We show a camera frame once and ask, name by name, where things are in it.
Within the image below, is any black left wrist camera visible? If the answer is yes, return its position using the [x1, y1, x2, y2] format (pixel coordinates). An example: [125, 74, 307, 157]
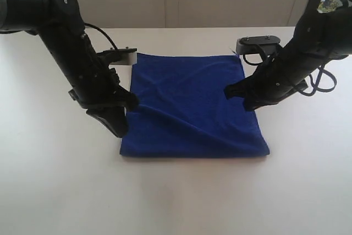
[97, 47, 138, 66]

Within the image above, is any green tree outside window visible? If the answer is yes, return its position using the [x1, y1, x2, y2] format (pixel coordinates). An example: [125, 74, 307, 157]
[317, 0, 342, 13]

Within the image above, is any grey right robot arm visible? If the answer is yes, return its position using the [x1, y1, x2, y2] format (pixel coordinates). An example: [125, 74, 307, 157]
[224, 7, 351, 111]

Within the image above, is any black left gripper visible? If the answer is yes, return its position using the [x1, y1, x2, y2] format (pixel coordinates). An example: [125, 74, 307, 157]
[37, 0, 138, 138]

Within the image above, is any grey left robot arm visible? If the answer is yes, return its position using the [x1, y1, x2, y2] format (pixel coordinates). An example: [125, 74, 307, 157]
[1, 0, 139, 138]

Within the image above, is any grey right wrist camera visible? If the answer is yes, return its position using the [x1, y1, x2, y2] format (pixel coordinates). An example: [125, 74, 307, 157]
[235, 35, 281, 55]

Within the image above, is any blue microfiber towel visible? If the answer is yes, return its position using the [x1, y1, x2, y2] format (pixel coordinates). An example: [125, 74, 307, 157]
[120, 53, 270, 159]

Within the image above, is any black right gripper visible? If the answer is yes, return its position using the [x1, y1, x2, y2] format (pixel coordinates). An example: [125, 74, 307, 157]
[224, 11, 336, 111]

